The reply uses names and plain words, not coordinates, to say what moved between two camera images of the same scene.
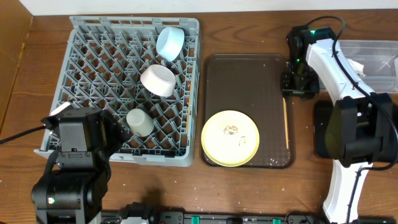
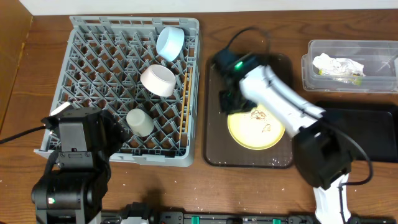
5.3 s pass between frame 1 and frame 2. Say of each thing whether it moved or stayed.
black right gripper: moved
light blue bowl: stayed
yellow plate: moved
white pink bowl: stayed
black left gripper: stayed
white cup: stayed
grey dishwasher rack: stayed
